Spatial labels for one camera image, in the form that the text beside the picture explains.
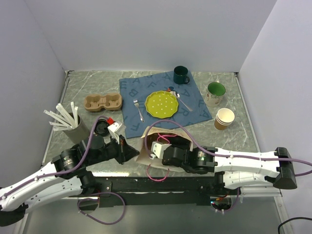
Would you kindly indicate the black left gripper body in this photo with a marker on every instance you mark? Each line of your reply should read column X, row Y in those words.
column 112, row 149

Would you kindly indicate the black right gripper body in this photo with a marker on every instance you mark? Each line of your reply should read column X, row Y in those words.
column 183, row 143

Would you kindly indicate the kraft paper takeout bag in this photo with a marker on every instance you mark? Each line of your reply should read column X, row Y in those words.
column 155, row 170

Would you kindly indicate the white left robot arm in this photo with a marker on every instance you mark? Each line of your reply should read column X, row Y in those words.
column 66, row 175

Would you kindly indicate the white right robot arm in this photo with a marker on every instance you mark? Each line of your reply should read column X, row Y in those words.
column 235, row 169

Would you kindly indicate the grey straw holder cup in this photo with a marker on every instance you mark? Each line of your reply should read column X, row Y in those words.
column 78, row 134

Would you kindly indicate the silver fork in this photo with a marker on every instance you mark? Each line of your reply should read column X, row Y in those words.
column 137, row 106

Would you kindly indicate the white wrapped straws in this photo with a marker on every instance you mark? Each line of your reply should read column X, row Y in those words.
column 64, row 120

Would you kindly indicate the yellow-green scalloped plate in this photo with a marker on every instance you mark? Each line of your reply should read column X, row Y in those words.
column 161, row 104

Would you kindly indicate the stack of paper cups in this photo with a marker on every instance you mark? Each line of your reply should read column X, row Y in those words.
column 224, row 118

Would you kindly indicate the blue letter placemat cloth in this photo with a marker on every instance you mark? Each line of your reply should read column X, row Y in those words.
column 191, row 110

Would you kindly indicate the small santa figurine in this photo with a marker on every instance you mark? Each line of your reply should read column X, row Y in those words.
column 172, row 91

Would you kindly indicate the white green floral mug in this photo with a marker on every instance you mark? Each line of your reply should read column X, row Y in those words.
column 215, row 94

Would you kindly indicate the dark green mug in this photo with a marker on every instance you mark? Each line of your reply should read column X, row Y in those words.
column 181, row 75

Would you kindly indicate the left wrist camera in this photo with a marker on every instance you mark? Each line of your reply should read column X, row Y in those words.
column 115, row 129

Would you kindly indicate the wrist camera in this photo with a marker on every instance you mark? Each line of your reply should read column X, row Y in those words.
column 115, row 129
column 158, row 149

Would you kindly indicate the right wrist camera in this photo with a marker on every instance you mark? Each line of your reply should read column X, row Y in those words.
column 158, row 149

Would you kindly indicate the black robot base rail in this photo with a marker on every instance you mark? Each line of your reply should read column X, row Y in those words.
column 173, row 190

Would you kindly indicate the aluminium frame rail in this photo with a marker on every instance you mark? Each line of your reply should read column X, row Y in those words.
column 260, row 191

